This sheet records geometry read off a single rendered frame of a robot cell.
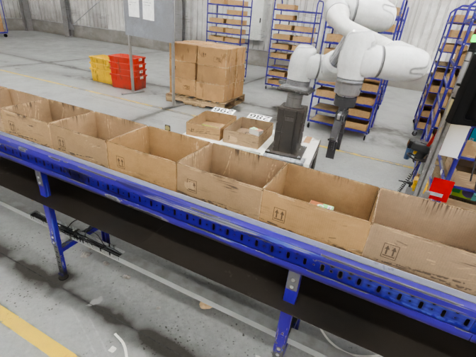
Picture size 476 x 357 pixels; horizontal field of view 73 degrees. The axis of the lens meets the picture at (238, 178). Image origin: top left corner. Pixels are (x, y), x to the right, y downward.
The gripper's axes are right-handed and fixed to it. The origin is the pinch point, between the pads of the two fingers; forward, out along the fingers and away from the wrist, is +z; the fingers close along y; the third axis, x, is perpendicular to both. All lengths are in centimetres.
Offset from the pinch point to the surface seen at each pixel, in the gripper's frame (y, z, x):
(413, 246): -21.2, 17.9, -33.5
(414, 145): 68, 13, -32
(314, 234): -21.1, 26.1, -3.2
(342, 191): 7.7, 20.7, -6.6
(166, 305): -11, 119, 74
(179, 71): 386, 66, 349
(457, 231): 8, 24, -50
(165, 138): 8, 19, 86
